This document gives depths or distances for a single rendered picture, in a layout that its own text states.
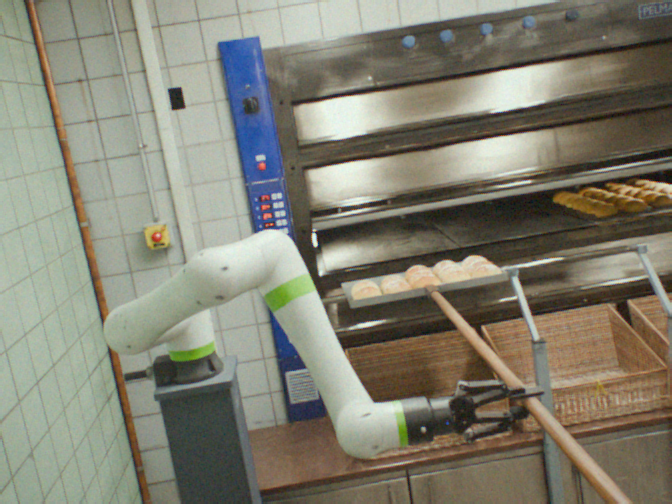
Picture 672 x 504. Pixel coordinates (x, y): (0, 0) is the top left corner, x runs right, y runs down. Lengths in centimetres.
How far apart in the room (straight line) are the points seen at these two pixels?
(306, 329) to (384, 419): 27
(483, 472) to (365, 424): 136
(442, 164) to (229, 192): 87
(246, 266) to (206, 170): 145
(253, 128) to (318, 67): 35
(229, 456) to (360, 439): 63
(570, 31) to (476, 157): 61
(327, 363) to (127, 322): 50
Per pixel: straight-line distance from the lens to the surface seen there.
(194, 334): 199
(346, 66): 300
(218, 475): 210
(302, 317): 164
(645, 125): 332
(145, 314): 177
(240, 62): 295
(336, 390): 164
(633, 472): 302
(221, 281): 155
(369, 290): 251
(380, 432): 152
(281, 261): 164
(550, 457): 281
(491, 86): 309
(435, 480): 280
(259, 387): 319
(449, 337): 314
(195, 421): 204
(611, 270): 332
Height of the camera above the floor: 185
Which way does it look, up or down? 11 degrees down
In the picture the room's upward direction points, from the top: 9 degrees counter-clockwise
